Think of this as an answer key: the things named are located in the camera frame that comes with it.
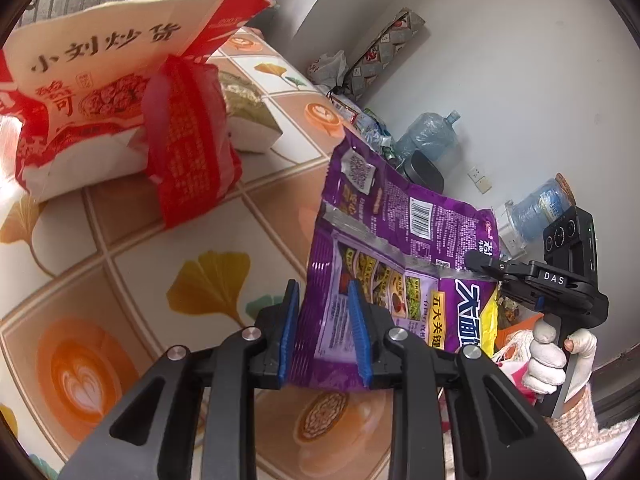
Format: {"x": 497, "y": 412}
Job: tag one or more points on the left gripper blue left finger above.
{"x": 290, "y": 308}

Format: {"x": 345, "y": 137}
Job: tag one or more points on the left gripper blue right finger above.
{"x": 359, "y": 314}

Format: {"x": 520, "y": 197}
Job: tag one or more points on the purple snack bag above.
{"x": 405, "y": 245}

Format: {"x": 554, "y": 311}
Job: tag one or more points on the red white paper snack bag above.
{"x": 76, "y": 83}

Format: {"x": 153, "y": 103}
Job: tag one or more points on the pink checkered sleeve forearm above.
{"x": 592, "y": 447}

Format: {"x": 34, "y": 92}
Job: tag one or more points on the floor trash pile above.
{"x": 370, "y": 128}

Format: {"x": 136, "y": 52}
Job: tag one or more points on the white gloved right hand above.
{"x": 545, "y": 369}

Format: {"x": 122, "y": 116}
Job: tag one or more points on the water dispenser with bottle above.
{"x": 522, "y": 224}

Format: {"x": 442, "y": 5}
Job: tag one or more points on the gold tissue pack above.
{"x": 252, "y": 127}

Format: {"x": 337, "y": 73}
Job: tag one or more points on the black rice cooker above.
{"x": 419, "y": 170}

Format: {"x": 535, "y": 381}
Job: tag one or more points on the empty water jug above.
{"x": 430, "y": 134}

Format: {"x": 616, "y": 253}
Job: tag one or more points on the white plastic bag on floor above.
{"x": 329, "y": 70}

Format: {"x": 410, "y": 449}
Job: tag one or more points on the folded patterned mat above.
{"x": 381, "y": 53}

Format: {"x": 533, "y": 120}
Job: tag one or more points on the wall power socket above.
{"x": 480, "y": 180}

